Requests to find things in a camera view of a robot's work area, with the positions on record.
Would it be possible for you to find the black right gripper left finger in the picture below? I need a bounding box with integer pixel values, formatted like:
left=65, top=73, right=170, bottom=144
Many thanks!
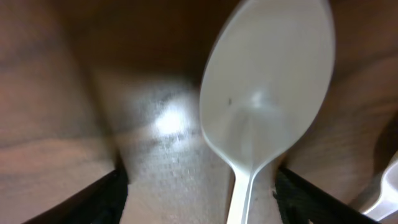
left=24, top=169, right=128, bottom=224

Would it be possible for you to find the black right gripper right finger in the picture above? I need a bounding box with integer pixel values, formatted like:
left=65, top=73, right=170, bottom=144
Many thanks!
left=275, top=167, right=378, bottom=224

